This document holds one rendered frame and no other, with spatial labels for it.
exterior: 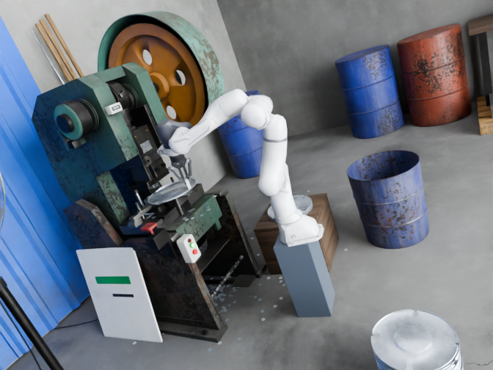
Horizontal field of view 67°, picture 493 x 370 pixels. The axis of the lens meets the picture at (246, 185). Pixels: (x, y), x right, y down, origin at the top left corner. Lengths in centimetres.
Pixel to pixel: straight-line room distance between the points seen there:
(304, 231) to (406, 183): 71
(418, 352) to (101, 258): 174
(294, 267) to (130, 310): 107
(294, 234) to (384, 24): 339
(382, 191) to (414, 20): 285
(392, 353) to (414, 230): 103
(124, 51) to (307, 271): 167
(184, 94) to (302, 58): 297
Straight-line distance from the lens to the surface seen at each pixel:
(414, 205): 234
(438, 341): 156
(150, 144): 213
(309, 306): 205
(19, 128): 312
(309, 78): 509
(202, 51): 216
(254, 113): 156
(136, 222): 209
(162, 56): 233
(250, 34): 531
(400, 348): 154
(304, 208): 229
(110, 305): 257
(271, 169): 166
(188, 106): 231
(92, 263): 251
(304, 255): 184
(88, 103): 197
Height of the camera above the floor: 139
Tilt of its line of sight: 20 degrees down
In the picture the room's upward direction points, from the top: 20 degrees counter-clockwise
